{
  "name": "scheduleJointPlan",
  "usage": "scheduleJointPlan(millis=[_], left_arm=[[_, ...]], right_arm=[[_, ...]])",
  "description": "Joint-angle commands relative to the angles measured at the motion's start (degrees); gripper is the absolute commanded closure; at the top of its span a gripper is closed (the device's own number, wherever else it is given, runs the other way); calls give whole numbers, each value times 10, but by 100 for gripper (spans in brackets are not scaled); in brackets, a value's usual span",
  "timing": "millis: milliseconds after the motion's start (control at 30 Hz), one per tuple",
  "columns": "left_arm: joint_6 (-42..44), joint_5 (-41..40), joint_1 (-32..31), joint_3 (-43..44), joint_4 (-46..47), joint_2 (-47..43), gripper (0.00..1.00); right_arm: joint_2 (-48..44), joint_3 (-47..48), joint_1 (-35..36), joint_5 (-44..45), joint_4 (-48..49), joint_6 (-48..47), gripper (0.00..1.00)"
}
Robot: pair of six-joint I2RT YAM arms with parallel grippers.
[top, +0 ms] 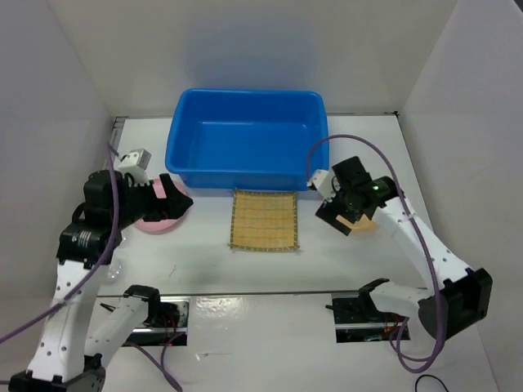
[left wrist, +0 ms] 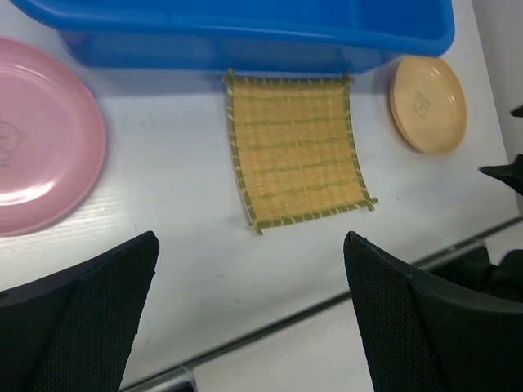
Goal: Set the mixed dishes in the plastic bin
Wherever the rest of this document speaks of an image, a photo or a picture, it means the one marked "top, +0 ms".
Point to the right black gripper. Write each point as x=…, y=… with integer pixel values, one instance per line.
x=328, y=211

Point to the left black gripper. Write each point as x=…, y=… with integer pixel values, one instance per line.
x=172, y=207

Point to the pink plastic plate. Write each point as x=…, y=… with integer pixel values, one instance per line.
x=158, y=227

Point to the tan plastic plate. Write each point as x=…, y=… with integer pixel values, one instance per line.
x=364, y=224

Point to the woven bamboo placemat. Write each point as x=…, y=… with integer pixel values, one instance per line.
x=264, y=222

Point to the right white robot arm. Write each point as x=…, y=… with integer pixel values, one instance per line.
x=455, y=297

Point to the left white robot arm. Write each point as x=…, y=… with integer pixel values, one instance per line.
x=68, y=357

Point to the blue plastic bin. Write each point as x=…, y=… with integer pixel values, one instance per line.
x=247, y=139

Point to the clear plastic cup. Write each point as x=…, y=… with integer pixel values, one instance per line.
x=113, y=272

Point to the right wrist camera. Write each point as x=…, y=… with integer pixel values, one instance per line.
x=322, y=181

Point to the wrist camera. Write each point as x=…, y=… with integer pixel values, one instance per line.
x=135, y=163
x=322, y=181

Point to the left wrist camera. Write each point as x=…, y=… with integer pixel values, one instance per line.
x=135, y=163

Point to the aluminium frame rail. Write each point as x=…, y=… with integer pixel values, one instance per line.
x=118, y=125

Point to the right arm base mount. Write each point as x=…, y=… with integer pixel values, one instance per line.
x=355, y=322

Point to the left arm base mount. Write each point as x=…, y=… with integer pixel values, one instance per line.
x=165, y=322

